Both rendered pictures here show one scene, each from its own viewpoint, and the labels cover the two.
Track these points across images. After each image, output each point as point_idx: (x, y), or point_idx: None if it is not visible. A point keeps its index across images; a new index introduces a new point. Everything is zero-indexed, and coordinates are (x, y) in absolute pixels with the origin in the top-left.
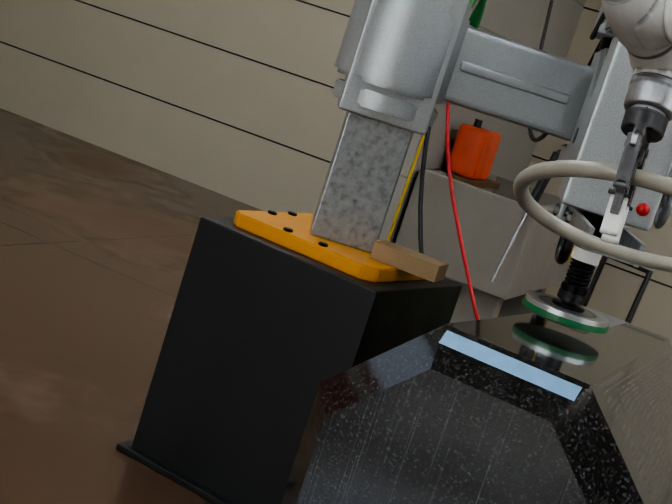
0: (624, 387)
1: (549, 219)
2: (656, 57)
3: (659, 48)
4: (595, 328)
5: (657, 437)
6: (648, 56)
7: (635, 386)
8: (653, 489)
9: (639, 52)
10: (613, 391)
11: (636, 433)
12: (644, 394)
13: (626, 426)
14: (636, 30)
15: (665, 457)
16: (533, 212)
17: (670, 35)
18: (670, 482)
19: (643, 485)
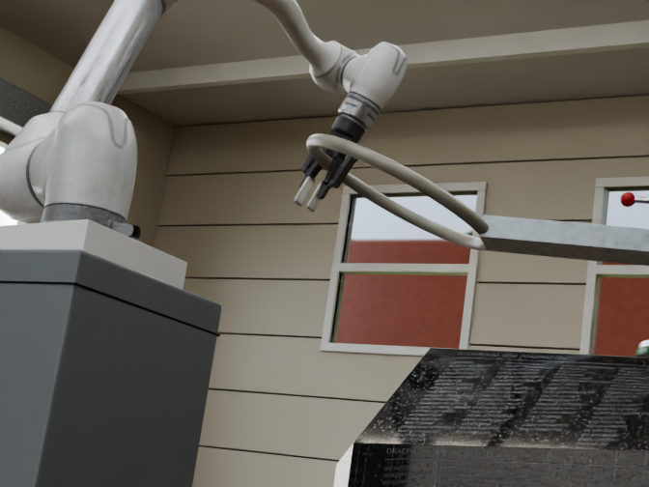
0: (537, 364)
1: (469, 241)
2: (344, 88)
3: (330, 83)
4: (648, 346)
5: (554, 407)
6: (345, 91)
7: (584, 370)
8: (427, 421)
9: (343, 93)
10: (490, 360)
11: (483, 390)
12: (605, 380)
13: (464, 381)
14: (319, 85)
15: (540, 421)
16: (456, 241)
17: (312, 74)
18: (501, 435)
19: (405, 413)
